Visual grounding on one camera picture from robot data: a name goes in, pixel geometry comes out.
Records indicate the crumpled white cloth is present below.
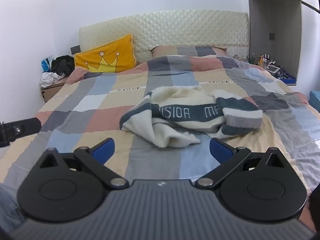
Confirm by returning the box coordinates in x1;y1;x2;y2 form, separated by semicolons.
40;72;63;88

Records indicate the checked pillow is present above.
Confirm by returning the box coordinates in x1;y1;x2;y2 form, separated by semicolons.
151;45;228;60

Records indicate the black garment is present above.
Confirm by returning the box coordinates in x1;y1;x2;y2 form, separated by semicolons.
51;55;75;78

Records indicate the cardboard box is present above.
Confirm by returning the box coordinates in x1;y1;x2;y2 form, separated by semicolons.
40;76;69;103

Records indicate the grey wardrobe with niche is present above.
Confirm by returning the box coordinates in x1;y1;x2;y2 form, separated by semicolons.
246;0;320;87

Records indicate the cream quilted headboard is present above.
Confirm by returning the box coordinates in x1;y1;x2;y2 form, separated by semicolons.
79;10;250;63

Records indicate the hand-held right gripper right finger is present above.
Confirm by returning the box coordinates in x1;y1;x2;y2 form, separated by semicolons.
195;137;288;189

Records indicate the blue box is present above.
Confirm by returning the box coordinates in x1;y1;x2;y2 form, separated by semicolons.
309;90;320;107

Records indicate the row of small cosmetic bottles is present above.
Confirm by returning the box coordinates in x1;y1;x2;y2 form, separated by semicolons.
249;53;277;68

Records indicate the small white screen device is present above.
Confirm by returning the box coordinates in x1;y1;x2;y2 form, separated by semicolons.
266;65;282;75

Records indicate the blue tray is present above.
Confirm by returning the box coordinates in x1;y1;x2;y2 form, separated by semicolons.
277;71;298;86

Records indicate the checked patchwork quilt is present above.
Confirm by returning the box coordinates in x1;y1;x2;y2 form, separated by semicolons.
0;55;320;200

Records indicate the person's blue jeans leg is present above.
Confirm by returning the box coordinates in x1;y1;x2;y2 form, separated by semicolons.
0;183;25;233

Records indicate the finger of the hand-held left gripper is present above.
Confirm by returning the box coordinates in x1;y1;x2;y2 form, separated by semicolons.
0;117;42;148

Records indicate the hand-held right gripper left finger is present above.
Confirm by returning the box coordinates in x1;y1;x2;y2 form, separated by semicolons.
37;137;130;189

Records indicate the cream striped fuzzy sweater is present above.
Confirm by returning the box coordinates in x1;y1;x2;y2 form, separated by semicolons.
119;85;263;148

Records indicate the yellow crown pillow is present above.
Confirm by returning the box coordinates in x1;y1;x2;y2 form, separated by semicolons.
74;33;137;73

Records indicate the blue plastic packet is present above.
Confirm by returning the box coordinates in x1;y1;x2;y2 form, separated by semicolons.
41;55;55;73

